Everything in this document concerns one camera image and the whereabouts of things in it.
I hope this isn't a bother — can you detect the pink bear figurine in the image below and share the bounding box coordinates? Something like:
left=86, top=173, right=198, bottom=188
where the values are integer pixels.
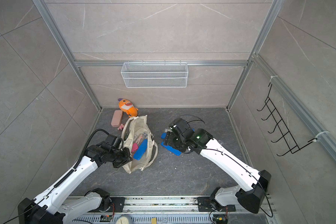
left=117, top=124, right=125, bottom=131

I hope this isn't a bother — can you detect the clear plastic case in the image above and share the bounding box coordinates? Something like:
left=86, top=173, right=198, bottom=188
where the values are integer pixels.
left=133, top=132, right=147, bottom=146

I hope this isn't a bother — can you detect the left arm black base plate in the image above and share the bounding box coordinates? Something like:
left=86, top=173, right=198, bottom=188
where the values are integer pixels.
left=99, top=197, right=126, bottom=212

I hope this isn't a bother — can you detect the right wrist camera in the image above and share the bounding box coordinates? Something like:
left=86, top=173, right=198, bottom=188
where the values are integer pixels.
left=169, top=118, right=194, bottom=138

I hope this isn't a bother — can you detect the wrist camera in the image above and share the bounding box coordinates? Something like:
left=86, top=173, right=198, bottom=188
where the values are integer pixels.
left=169, top=118, right=194, bottom=138
left=101, top=134, right=123, bottom=151

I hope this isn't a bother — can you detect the pink rectangular case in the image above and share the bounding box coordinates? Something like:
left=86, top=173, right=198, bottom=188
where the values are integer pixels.
left=111, top=110, right=123, bottom=127

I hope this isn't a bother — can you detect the pink compass case in bag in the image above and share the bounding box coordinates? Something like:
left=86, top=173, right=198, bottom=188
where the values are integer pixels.
left=131, top=143, right=139, bottom=153

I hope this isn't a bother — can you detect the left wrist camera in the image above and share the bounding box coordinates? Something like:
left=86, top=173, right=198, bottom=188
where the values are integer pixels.
left=101, top=134, right=123, bottom=151

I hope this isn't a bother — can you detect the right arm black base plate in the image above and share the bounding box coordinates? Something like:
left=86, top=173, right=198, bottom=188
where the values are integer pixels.
left=196, top=197, right=236, bottom=212

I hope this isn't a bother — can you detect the white wire mesh basket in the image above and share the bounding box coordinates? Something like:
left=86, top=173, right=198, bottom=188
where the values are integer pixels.
left=121, top=62, right=189, bottom=88

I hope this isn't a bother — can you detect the orange plush shark toy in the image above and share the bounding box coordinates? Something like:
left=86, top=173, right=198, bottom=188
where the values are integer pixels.
left=118, top=99, right=138, bottom=117

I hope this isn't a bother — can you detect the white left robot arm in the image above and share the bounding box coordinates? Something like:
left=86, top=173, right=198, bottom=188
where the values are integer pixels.
left=18, top=129, right=132, bottom=224

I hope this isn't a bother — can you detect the black wire hook rack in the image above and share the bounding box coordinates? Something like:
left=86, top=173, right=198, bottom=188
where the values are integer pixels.
left=257, top=82, right=325, bottom=157

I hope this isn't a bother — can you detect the beige canvas bag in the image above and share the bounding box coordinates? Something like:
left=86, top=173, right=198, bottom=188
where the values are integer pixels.
left=121, top=115, right=158, bottom=174

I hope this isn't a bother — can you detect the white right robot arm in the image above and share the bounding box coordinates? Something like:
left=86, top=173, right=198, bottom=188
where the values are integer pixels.
left=163, top=128, right=271, bottom=214

